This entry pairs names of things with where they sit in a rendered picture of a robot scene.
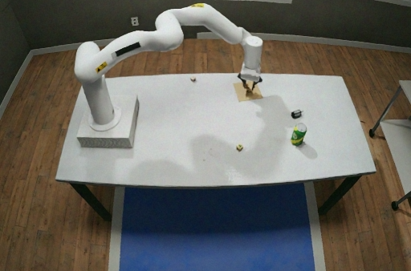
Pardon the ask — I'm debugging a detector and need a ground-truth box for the tan square mat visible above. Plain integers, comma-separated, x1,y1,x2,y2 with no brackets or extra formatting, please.
233,81,263,102

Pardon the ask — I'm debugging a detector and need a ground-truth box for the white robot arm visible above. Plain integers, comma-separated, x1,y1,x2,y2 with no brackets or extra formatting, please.
74,3,262,131

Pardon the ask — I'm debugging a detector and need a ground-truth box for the green and yellow drink can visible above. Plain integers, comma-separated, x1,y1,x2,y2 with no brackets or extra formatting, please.
291,123,307,146

